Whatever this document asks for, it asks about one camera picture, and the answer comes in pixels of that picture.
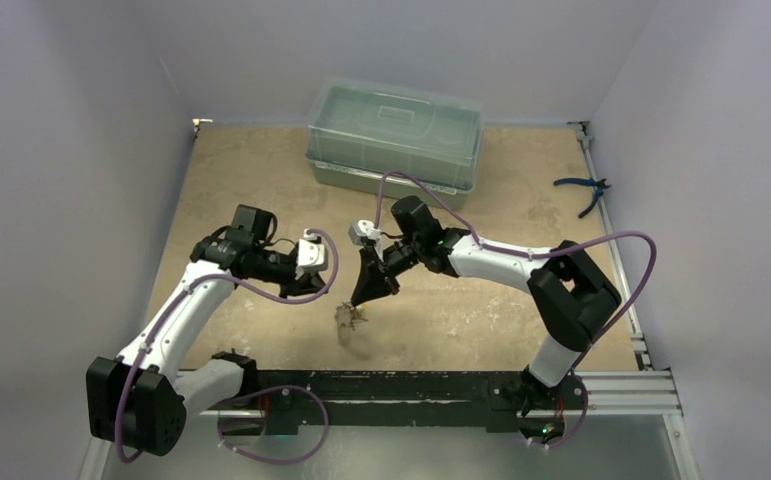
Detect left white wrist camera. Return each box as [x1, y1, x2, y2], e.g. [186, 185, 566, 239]
[296, 229, 329, 274]

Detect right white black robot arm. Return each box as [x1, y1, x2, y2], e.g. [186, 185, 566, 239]
[348, 196, 621, 413]

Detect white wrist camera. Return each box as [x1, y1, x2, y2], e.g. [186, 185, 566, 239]
[296, 229, 329, 274]
[348, 219, 383, 260]

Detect purple cable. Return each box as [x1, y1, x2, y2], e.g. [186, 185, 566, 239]
[374, 169, 659, 452]
[113, 227, 341, 465]

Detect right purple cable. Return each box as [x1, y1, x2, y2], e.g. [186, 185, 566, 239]
[374, 169, 659, 452]

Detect clear green plastic storage box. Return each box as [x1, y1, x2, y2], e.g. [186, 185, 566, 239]
[305, 77, 484, 210]

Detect aluminium frame rail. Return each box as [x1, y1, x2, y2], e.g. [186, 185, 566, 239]
[96, 369, 684, 417]

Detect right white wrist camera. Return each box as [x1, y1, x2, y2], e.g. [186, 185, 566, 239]
[348, 219, 383, 260]

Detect blue handled pliers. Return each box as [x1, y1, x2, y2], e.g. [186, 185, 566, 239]
[553, 176, 613, 220]

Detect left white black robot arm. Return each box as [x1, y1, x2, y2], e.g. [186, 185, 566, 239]
[85, 205, 339, 464]

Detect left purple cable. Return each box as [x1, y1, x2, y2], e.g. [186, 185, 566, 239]
[113, 227, 341, 465]

